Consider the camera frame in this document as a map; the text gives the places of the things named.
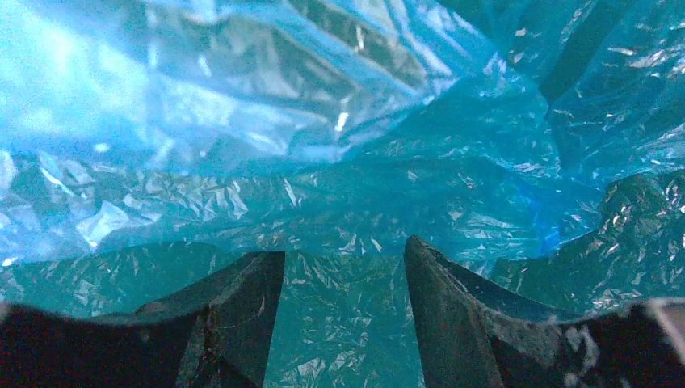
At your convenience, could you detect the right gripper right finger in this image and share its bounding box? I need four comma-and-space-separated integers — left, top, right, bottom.
404, 236, 684, 387

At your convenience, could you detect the blue plastic trash bag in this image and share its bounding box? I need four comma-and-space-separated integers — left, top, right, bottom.
1, 1, 684, 387

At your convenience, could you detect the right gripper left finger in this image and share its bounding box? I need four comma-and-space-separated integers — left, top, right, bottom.
1, 251, 285, 387

